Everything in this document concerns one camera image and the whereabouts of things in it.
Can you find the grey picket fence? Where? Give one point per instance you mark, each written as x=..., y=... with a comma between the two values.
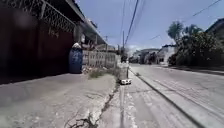
x=99, y=59

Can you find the patch of weeds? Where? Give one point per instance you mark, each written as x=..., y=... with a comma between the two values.
x=96, y=74

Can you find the utility pole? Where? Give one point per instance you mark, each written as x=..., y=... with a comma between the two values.
x=123, y=45

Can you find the building with overhanging roof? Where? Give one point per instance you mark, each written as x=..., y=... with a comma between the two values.
x=88, y=31

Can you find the white buildings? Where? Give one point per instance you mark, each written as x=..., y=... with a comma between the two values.
x=153, y=55

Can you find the grey concrete road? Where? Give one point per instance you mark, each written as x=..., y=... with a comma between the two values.
x=173, y=96

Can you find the cracked concrete driveway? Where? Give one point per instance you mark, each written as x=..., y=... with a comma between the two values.
x=43, y=100

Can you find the dark red metal gate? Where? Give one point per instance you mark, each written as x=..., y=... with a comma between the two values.
x=30, y=50

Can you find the green trees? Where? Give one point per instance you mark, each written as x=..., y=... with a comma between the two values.
x=195, y=46

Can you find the building roof corner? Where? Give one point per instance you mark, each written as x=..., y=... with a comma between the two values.
x=216, y=28

